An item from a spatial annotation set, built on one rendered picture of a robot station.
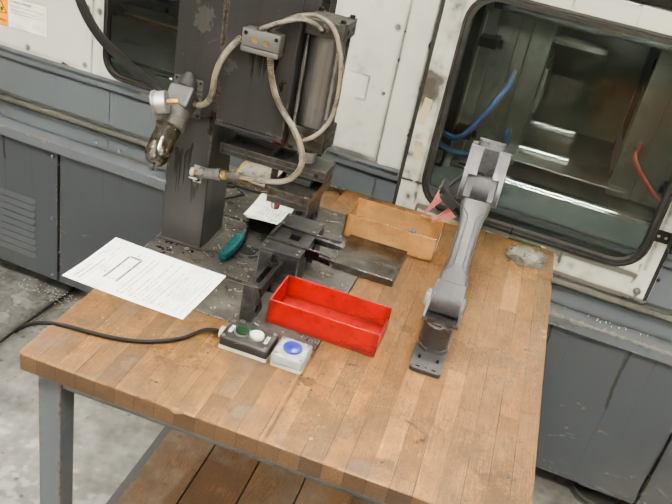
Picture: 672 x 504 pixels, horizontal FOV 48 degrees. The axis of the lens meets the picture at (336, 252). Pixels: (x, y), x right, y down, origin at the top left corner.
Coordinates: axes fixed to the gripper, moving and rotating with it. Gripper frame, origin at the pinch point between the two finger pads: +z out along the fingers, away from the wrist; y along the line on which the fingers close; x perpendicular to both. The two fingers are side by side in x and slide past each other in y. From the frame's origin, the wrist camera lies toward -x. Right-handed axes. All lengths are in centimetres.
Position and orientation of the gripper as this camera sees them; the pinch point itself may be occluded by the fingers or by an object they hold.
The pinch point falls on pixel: (430, 215)
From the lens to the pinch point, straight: 205.6
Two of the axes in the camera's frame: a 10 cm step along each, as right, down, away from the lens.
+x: -2.9, 4.3, -8.5
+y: -6.7, -7.3, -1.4
